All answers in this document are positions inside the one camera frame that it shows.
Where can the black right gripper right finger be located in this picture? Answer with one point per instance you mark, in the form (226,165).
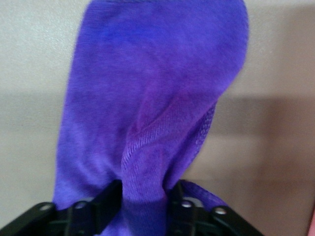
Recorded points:
(182,221)

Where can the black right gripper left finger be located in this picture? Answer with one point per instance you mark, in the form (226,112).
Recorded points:
(103,204)

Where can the purple cloth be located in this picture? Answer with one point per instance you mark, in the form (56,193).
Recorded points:
(147,73)

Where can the pink plastic bin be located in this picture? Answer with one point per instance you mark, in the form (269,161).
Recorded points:
(312,227)

